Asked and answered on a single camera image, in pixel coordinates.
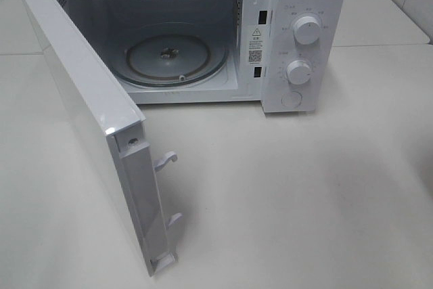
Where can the white timer knob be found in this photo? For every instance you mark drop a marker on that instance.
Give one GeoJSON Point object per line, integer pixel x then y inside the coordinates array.
{"type": "Point", "coordinates": [299, 72]}

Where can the round white door button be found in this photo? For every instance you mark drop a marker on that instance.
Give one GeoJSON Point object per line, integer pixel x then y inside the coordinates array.
{"type": "Point", "coordinates": [291, 100]}

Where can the white microwave door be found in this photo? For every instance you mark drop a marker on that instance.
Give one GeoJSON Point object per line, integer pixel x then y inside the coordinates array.
{"type": "Point", "coordinates": [110, 126]}

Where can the white microwave oven body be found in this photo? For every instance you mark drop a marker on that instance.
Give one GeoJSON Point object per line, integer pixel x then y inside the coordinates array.
{"type": "Point", "coordinates": [101, 21]}

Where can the upper white power knob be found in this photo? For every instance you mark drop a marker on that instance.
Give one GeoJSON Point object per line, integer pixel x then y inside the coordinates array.
{"type": "Point", "coordinates": [307, 29]}

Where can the glass microwave turntable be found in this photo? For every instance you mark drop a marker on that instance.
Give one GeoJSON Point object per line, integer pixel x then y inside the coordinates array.
{"type": "Point", "coordinates": [168, 55]}

